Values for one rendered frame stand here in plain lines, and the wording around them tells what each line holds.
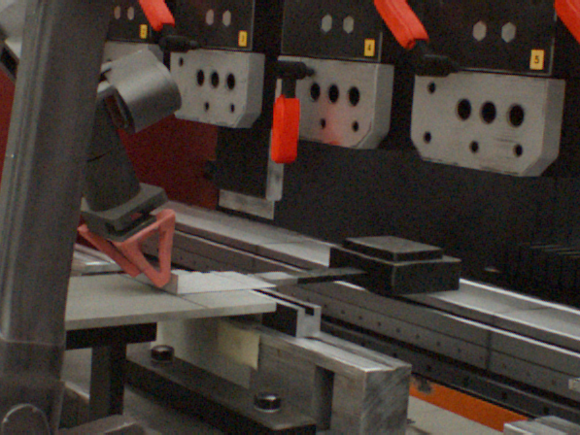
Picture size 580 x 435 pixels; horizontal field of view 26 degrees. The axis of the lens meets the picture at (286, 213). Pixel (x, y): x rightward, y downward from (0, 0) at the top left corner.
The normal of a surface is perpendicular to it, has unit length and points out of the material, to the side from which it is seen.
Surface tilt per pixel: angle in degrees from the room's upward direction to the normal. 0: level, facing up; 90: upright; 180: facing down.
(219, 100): 90
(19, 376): 83
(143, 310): 0
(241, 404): 0
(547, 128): 90
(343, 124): 90
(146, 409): 0
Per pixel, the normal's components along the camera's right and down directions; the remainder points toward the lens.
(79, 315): 0.07, -0.99
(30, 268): 0.47, 0.04
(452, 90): -0.80, 0.03
